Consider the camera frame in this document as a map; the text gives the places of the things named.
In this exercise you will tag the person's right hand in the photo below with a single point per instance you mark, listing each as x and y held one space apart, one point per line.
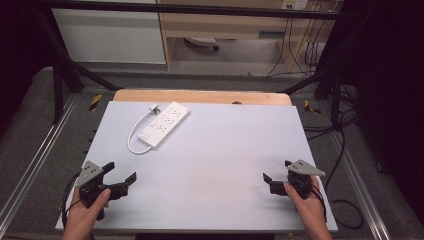
308 208

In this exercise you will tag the grey chair base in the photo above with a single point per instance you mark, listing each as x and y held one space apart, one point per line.
200 41

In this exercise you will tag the black metal frame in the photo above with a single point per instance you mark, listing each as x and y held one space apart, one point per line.
200 9

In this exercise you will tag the person's left hand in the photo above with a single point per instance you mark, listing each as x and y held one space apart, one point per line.
81 218

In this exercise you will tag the aluminium floor rail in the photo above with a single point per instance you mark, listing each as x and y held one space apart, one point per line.
36 156
365 197

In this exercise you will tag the light wooden desk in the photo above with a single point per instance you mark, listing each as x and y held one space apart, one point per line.
216 26

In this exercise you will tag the wooden table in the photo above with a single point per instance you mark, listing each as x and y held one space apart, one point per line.
200 96

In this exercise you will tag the dark curtain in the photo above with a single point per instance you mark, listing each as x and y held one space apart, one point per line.
20 50
390 83

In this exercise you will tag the white power strip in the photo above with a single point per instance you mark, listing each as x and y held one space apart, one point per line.
165 124

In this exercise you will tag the white plug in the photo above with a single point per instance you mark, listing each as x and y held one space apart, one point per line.
153 108

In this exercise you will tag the white cabinet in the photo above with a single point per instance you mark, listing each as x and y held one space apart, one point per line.
110 36

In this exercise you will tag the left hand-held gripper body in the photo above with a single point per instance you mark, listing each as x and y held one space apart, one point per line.
89 173

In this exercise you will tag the white wall socket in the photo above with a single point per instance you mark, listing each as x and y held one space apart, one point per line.
294 4

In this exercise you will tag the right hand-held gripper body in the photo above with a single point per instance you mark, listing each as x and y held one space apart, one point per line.
304 173

